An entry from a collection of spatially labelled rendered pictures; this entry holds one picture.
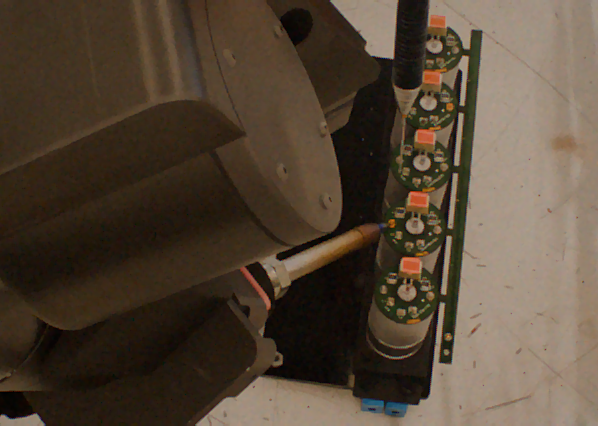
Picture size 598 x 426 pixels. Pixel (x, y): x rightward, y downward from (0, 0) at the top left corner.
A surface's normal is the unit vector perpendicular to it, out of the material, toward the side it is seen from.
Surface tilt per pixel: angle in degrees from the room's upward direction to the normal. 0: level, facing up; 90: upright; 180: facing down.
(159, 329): 90
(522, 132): 0
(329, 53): 90
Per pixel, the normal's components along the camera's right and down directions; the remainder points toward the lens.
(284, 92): 0.89, -0.35
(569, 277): 0.04, -0.43
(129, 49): -0.40, -0.30
